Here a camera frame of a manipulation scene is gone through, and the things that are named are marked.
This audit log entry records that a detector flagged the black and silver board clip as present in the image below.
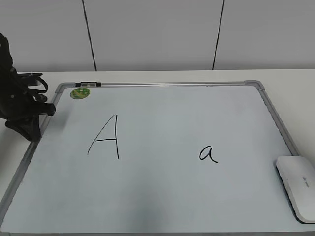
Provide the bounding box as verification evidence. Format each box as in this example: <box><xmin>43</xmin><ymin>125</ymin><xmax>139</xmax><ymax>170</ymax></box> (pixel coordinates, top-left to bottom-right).
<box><xmin>75</xmin><ymin>82</ymin><xmax>102</xmax><ymax>87</ymax></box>

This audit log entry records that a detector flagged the green round magnet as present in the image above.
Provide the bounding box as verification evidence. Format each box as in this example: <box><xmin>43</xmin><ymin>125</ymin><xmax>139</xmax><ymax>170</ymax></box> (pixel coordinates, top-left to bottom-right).
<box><xmin>70</xmin><ymin>87</ymin><xmax>91</xmax><ymax>100</ymax></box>

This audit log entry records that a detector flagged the white rectangular board eraser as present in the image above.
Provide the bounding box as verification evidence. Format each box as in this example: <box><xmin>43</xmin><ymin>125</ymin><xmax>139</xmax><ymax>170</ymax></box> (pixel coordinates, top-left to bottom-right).
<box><xmin>276</xmin><ymin>156</ymin><xmax>315</xmax><ymax>224</ymax></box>

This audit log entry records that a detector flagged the white board with grey frame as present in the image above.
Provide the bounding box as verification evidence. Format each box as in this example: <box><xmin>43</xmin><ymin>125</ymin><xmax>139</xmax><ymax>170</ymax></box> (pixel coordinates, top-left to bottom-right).
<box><xmin>0</xmin><ymin>81</ymin><xmax>315</xmax><ymax>235</ymax></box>

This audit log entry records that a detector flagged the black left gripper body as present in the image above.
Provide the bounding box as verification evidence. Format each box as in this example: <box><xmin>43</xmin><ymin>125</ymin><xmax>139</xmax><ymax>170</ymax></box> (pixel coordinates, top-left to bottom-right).
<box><xmin>0</xmin><ymin>34</ymin><xmax>34</xmax><ymax>123</ymax></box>

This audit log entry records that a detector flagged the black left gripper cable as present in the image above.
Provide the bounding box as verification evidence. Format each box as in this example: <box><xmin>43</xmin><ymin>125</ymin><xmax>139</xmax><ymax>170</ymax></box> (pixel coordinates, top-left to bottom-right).
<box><xmin>18</xmin><ymin>72</ymin><xmax>49</xmax><ymax>102</ymax></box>

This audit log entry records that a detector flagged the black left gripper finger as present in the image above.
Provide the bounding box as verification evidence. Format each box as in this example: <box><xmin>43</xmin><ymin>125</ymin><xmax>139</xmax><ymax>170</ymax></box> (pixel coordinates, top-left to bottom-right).
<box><xmin>31</xmin><ymin>102</ymin><xmax>56</xmax><ymax>116</ymax></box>
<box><xmin>5</xmin><ymin>115</ymin><xmax>42</xmax><ymax>142</ymax></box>

